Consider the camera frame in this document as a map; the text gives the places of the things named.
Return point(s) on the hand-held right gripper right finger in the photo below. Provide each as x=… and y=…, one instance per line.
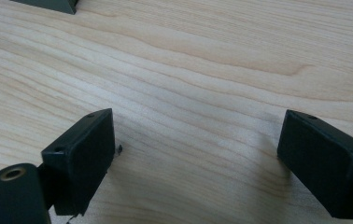
x=324, y=168

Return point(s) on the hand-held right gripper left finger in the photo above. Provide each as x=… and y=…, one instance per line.
x=81, y=161

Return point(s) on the dark grey box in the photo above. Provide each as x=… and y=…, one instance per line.
x=53, y=4

